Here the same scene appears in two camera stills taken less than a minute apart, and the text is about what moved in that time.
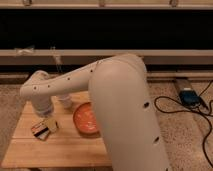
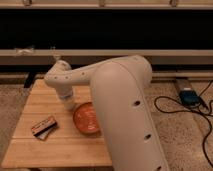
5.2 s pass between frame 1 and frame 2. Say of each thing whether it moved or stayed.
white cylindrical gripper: moved
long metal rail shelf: stayed
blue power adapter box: stayed
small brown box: stayed
